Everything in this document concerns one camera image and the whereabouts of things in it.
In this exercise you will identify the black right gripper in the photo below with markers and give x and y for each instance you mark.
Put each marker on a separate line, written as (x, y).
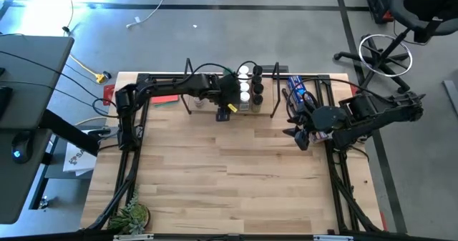
(323, 118)

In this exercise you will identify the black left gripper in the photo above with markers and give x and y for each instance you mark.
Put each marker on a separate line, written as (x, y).
(229, 89)

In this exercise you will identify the small clear spice jar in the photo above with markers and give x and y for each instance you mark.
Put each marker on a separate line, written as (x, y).
(198, 102)

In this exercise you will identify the black-lid jar purple label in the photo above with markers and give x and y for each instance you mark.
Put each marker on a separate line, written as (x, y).
(257, 69)

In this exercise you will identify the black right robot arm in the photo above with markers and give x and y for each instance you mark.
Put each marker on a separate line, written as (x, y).
(379, 114)

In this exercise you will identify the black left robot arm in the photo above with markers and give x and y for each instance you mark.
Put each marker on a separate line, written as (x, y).
(161, 89)

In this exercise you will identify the yellow tag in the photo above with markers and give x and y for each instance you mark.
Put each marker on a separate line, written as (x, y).
(232, 108)

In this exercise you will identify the blue plastic wrap box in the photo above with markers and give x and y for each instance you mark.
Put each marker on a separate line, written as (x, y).
(297, 91)

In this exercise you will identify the green paper sheet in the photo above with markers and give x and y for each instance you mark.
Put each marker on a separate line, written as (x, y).
(166, 104)

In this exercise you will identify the red clamp plate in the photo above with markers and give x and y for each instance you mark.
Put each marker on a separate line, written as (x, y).
(108, 94)
(354, 89)

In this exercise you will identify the green succulent plant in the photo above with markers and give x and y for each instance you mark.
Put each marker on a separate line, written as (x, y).
(130, 216)

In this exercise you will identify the white printed bag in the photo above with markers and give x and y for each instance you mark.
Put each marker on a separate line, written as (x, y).
(79, 159)

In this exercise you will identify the black office chair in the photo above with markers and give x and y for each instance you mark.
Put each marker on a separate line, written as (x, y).
(426, 5)

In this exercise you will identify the black computer mouse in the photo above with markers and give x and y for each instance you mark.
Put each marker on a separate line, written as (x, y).
(21, 151)

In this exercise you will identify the black desk device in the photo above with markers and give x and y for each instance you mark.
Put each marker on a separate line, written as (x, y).
(4, 103)

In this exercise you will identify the dark grey desk top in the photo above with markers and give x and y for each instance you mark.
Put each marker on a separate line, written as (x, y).
(14, 194)

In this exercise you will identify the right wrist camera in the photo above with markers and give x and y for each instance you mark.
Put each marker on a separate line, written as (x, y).
(302, 140)

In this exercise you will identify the silver metal bracket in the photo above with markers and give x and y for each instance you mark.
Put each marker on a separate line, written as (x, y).
(332, 238)
(133, 237)

